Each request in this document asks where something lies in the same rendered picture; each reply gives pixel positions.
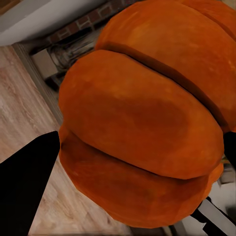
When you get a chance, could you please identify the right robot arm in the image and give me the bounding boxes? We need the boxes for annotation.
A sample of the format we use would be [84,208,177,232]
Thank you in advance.
[190,198,236,236]

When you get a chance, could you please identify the pumpkin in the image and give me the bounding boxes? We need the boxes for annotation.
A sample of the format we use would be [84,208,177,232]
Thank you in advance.
[59,0,236,229]

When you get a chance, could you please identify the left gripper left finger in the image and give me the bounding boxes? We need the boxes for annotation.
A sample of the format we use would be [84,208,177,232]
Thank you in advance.
[0,131,60,236]

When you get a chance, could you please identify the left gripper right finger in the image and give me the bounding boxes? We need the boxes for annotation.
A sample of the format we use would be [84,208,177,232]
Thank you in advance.
[223,132,236,170]

